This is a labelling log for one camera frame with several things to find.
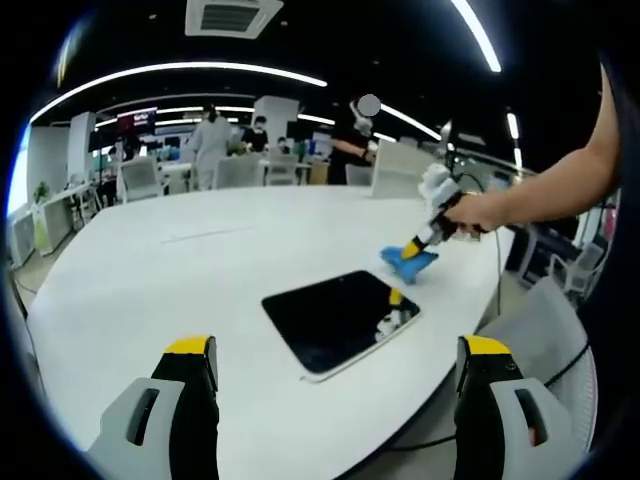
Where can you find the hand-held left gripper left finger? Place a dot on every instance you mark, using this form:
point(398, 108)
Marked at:
point(195, 425)

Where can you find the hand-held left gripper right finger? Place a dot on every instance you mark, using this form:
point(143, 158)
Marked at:
point(480, 425)

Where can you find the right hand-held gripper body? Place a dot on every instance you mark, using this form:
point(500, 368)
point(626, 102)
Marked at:
point(442, 187)

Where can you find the blue cleaning cloth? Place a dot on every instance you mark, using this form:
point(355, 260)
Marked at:
point(410, 267)

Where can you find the black tablet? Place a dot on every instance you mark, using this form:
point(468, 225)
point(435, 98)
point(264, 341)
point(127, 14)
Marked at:
point(325, 320)

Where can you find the person's right hand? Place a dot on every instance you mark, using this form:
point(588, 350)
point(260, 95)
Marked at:
point(475, 212)

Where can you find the black tripod stand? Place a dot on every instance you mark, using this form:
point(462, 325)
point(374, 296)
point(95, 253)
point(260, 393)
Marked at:
point(450, 150)

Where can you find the white board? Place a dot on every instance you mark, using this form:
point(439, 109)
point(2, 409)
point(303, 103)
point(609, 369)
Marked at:
point(395, 170)

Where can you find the grey office chair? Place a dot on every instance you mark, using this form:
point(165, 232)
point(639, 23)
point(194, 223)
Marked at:
point(545, 320)

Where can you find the straight ceiling light strip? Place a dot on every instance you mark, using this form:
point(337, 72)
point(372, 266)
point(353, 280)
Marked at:
point(477, 37)

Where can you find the white office chair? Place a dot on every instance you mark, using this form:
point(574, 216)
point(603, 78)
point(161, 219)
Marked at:
point(575, 267)
point(283, 170)
point(239, 172)
point(141, 177)

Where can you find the person's dark clothing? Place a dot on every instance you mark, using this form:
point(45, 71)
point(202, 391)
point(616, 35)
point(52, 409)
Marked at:
point(615, 325)

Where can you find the ceiling air conditioner vent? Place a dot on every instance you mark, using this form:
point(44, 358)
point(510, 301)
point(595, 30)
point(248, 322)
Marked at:
point(232, 16)

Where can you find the curved ceiling light strip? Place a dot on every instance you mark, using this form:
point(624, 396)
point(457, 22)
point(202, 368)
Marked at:
point(200, 65)

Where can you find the green potted plant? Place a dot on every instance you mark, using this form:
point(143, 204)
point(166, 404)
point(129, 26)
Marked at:
point(42, 192)

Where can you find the red display screen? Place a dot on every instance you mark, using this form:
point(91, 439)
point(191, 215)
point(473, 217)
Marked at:
point(136, 121)

